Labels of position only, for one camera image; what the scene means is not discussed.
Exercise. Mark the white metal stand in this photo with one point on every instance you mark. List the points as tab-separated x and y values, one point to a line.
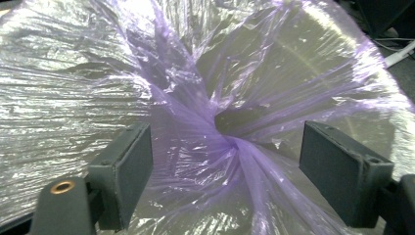
399	55

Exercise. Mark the purple plastic bin bag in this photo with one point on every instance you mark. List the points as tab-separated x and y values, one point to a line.
98	81

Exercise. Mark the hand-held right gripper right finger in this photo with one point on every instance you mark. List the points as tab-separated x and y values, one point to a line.
342	176

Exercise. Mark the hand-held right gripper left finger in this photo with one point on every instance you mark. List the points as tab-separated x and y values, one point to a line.
130	173

